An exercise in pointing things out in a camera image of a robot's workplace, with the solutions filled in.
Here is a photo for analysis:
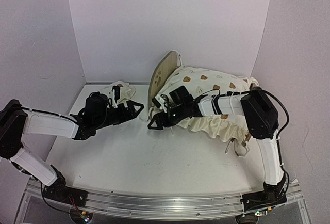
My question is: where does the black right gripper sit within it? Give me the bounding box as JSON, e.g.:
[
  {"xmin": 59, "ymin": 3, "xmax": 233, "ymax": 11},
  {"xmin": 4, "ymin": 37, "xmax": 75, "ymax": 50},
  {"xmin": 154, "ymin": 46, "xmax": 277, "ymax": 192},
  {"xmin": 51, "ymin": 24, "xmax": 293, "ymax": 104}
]
[{"xmin": 148, "ymin": 103, "xmax": 187, "ymax": 130}]

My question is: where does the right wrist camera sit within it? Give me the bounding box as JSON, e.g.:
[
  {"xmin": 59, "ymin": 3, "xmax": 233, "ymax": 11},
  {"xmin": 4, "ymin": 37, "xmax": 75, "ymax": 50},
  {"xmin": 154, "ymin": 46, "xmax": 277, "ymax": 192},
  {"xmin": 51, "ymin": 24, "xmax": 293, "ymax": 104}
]
[{"xmin": 152, "ymin": 94, "xmax": 171, "ymax": 113}]

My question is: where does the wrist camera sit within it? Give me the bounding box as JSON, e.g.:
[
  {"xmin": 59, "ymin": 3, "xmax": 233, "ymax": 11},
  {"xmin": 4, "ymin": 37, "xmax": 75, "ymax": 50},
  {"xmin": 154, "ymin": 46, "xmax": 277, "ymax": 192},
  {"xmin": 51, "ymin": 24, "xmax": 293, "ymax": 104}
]
[
  {"xmin": 108, "ymin": 85, "xmax": 121, "ymax": 108},
  {"xmin": 152, "ymin": 94, "xmax": 171, "ymax": 113}
]

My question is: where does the large bear print cushion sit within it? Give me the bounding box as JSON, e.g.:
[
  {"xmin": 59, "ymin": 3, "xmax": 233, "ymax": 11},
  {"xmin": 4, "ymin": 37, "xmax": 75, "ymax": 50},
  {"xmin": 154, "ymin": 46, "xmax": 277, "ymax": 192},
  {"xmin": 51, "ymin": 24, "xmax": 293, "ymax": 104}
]
[{"xmin": 146, "ymin": 51, "xmax": 259, "ymax": 157}]

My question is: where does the small bear print pillow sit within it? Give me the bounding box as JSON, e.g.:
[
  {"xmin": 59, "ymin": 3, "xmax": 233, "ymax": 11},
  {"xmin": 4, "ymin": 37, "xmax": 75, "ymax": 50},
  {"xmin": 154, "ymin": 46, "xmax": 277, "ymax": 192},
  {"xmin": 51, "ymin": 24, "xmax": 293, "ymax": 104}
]
[{"xmin": 100, "ymin": 81, "xmax": 136, "ymax": 103}]

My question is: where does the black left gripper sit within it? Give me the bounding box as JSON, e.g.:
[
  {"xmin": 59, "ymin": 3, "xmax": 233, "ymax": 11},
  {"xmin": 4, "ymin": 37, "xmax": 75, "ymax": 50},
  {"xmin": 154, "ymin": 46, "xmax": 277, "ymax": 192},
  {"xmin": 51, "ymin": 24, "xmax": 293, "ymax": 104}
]
[{"xmin": 94, "ymin": 100, "xmax": 144, "ymax": 130}]

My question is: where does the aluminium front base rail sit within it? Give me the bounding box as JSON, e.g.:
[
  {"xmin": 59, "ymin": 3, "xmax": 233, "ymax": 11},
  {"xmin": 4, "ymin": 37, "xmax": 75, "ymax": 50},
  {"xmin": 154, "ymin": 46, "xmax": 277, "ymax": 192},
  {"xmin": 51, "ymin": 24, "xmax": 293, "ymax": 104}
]
[{"xmin": 14, "ymin": 179, "xmax": 311, "ymax": 223}]

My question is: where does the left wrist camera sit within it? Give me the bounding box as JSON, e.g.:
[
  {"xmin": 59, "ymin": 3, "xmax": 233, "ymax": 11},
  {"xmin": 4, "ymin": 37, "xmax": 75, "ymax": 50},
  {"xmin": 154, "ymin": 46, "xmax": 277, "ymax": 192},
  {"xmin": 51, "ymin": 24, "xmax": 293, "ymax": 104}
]
[{"xmin": 108, "ymin": 85, "xmax": 121, "ymax": 108}]

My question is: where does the wooden pet bed frame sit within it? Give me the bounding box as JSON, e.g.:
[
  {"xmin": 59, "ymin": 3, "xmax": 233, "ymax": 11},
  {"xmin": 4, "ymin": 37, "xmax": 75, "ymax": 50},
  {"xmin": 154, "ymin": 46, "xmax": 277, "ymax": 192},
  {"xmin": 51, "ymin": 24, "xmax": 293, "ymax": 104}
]
[{"xmin": 146, "ymin": 50, "xmax": 261, "ymax": 142}]

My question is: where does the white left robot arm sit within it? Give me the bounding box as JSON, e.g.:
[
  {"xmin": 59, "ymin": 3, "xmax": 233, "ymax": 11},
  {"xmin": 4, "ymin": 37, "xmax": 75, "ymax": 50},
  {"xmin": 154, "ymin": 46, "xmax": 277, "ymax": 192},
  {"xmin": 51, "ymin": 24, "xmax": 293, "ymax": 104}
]
[{"xmin": 1, "ymin": 92, "xmax": 144, "ymax": 202}]

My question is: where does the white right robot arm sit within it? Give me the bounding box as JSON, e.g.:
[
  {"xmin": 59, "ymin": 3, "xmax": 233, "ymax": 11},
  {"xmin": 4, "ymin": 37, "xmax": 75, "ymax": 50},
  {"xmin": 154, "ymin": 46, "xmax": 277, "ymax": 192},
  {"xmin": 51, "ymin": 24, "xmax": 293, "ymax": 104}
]
[{"xmin": 147, "ymin": 86, "xmax": 289, "ymax": 212}]

